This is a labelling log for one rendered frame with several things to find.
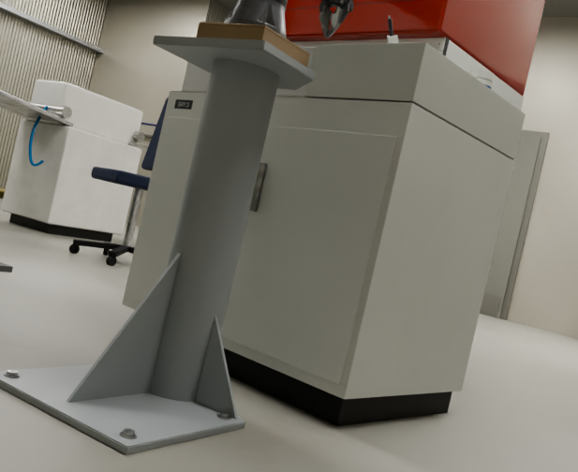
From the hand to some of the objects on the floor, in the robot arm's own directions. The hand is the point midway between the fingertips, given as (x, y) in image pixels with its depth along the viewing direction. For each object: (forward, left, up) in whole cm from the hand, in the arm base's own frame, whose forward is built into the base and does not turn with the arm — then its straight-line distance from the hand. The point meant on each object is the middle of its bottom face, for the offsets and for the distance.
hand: (328, 34), depth 200 cm
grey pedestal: (-57, 0, -104) cm, 118 cm away
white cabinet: (+15, -4, -105) cm, 106 cm away
